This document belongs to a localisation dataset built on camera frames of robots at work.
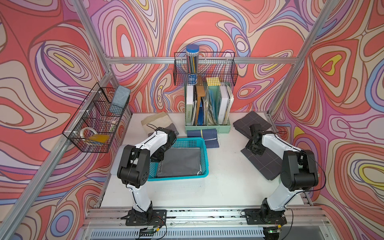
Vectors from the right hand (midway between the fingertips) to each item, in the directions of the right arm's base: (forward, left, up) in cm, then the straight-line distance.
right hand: (252, 154), depth 93 cm
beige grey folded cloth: (+34, +63, -1) cm, 71 cm away
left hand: (-5, +63, +5) cm, 63 cm away
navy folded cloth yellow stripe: (+15, +25, 0) cm, 30 cm away
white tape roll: (-4, +87, +32) cm, 93 cm away
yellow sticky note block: (+34, +24, +31) cm, 52 cm away
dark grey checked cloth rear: (+27, -1, -2) cm, 27 cm away
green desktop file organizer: (+25, +27, +18) cm, 41 cm away
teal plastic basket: (+6, +33, +5) cm, 34 cm away
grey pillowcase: (-3, +46, -2) cm, 46 cm away
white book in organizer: (+28, +16, +23) cm, 40 cm away
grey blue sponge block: (+20, +76, +32) cm, 85 cm away
